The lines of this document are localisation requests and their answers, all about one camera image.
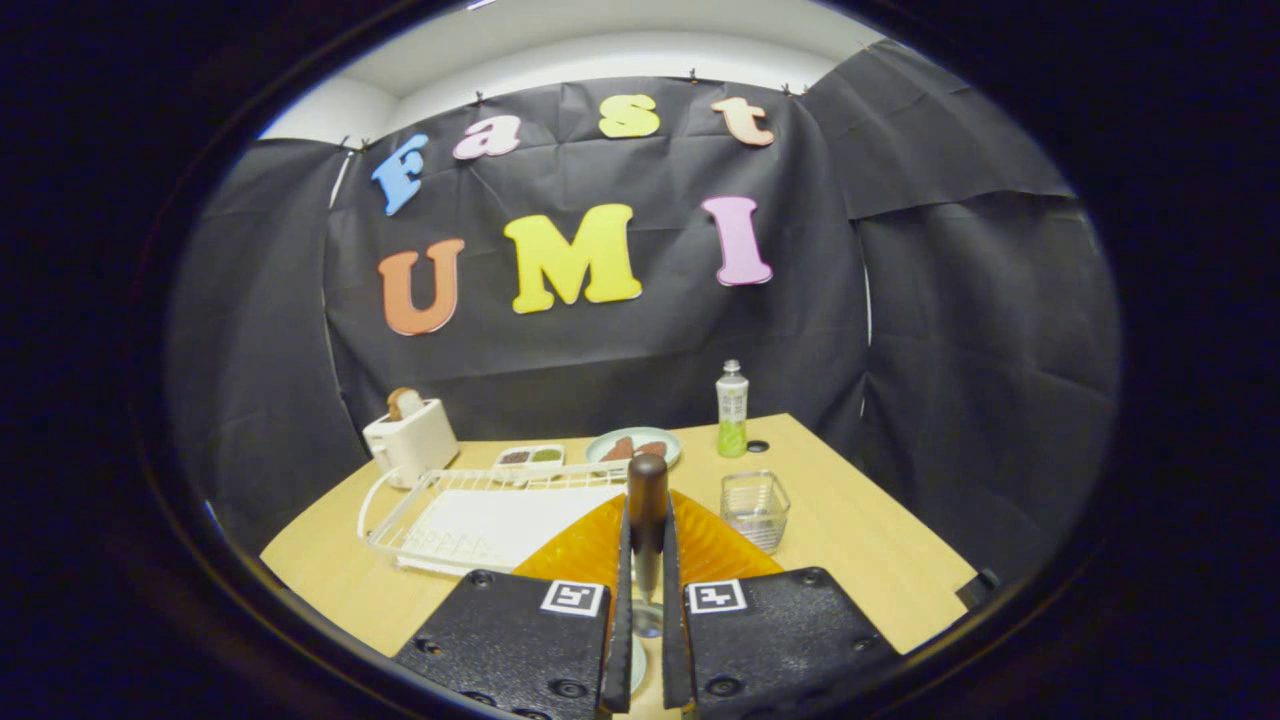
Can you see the black backdrop cloth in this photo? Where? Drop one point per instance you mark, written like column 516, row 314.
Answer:
column 600, row 370

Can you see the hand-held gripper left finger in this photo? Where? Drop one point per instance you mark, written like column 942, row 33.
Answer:
column 510, row 640

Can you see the white divided condiment dish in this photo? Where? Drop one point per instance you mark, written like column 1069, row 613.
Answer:
column 528, row 464

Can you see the black table edge bracket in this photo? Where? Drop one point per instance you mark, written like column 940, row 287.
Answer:
column 978, row 588

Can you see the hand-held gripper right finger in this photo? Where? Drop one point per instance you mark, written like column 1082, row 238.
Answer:
column 780, row 640

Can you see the white toaster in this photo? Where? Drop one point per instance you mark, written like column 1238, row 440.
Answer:
column 415, row 445

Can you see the white drain mat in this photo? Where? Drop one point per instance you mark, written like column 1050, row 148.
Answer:
column 500, row 525

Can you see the pale green plate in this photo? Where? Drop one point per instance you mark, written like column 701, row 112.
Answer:
column 638, row 665

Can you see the green and white bottle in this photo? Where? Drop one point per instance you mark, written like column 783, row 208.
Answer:
column 732, row 410

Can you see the brown meat piece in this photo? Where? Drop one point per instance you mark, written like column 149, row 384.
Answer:
column 652, row 448
column 617, row 449

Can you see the clear plastic basket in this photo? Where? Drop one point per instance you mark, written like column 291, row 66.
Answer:
column 755, row 510

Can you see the brown bread slice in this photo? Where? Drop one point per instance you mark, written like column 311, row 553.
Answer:
column 404, row 403

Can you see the round pale food dish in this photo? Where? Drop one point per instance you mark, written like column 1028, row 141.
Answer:
column 640, row 433

